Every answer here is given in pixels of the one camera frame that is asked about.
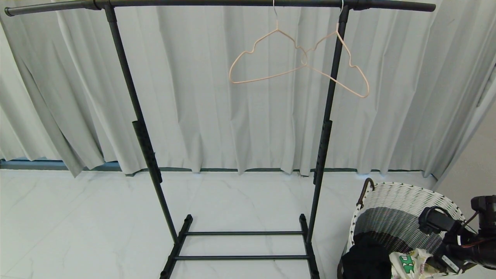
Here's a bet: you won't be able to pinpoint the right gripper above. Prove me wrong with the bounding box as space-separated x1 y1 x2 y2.
426 232 483 274

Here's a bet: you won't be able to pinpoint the cream printed shorts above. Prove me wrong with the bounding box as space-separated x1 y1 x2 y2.
389 248 440 279

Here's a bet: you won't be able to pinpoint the pink clothes hanger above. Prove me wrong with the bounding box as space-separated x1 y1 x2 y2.
301 0 370 98
229 0 308 84

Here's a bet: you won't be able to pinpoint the white laundry basket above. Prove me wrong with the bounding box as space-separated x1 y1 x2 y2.
337 178 467 279

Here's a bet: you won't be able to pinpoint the black clothes rack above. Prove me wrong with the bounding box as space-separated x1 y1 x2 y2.
5 0 436 279

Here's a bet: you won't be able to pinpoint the black garment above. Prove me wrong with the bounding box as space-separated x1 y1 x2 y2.
341 232 393 279

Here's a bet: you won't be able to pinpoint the white curtain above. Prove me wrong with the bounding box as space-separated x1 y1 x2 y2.
0 0 496 179

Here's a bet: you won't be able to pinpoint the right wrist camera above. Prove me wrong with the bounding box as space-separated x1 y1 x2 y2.
418 207 463 236

